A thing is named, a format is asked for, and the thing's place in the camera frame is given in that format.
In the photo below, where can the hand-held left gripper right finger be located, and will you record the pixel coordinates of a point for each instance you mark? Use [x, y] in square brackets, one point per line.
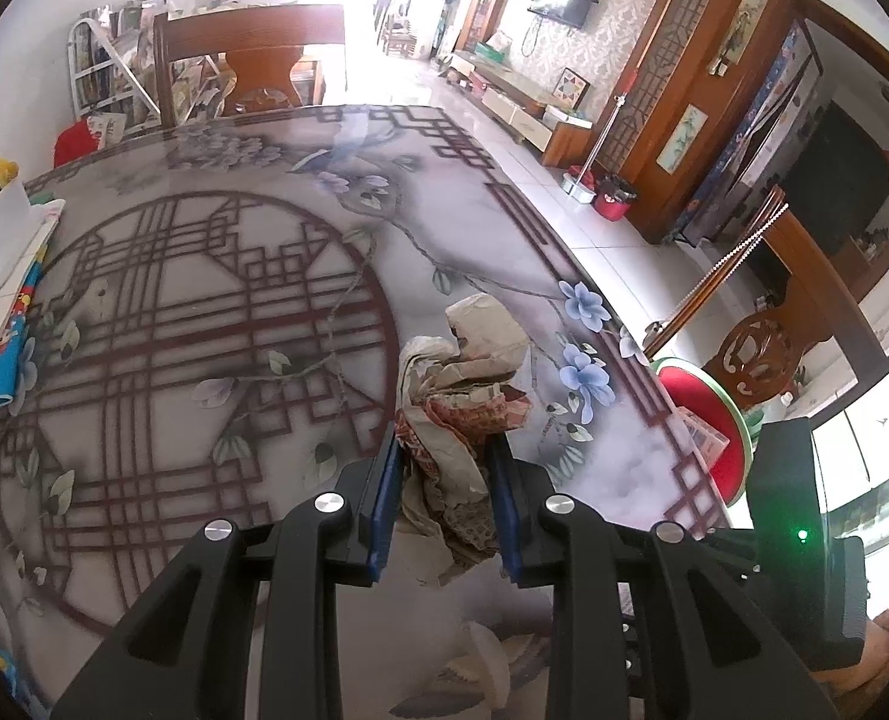
[506, 525]

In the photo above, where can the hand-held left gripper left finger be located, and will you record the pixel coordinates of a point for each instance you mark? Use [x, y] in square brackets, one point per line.
[384, 517]

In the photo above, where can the brown paper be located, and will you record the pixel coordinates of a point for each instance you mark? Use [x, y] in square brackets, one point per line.
[459, 390]

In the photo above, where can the small red trash can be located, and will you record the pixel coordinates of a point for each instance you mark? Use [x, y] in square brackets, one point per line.
[615, 199]

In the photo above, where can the carved wooden dining chair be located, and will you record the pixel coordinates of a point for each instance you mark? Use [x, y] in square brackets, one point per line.
[797, 315]

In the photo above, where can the blue patterned door curtain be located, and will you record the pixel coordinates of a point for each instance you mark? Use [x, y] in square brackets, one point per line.
[759, 127]

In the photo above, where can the framed floral painting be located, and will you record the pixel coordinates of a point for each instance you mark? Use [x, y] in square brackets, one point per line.
[682, 136]
[748, 22]

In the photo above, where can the blue picture book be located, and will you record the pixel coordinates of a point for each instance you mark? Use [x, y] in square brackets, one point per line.
[13, 345]

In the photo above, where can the low television cabinet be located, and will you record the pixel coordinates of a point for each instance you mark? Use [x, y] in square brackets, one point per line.
[519, 105]

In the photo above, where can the framed geometric picture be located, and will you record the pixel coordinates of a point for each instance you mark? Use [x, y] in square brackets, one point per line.
[570, 88]

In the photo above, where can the plain wooden dining chair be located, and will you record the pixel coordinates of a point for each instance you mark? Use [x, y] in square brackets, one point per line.
[257, 52]

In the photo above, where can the red bag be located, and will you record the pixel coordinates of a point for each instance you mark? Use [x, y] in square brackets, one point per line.
[77, 144]

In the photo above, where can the white book rack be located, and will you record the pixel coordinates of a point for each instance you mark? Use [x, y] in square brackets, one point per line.
[111, 60]

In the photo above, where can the wall television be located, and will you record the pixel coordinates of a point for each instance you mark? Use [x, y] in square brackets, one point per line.
[561, 1]

